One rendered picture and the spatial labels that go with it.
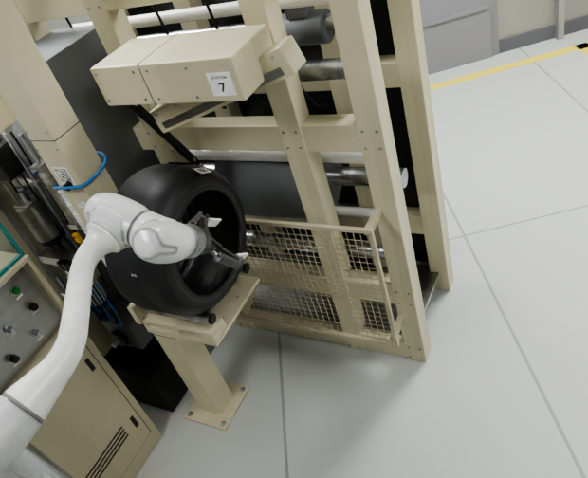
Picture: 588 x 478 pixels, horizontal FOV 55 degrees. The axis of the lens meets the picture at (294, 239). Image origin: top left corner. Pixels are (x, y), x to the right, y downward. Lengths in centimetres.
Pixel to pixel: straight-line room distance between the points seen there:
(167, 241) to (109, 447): 169
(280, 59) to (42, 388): 118
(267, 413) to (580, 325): 160
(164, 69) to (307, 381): 176
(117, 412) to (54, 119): 140
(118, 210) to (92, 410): 145
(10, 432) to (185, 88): 117
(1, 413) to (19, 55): 116
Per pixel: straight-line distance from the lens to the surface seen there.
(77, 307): 135
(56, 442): 266
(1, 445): 128
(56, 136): 210
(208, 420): 307
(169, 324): 232
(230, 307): 235
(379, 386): 292
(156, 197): 194
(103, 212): 145
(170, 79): 197
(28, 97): 205
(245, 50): 185
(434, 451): 271
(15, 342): 246
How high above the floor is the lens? 236
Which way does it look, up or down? 37 degrees down
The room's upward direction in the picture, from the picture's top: 19 degrees counter-clockwise
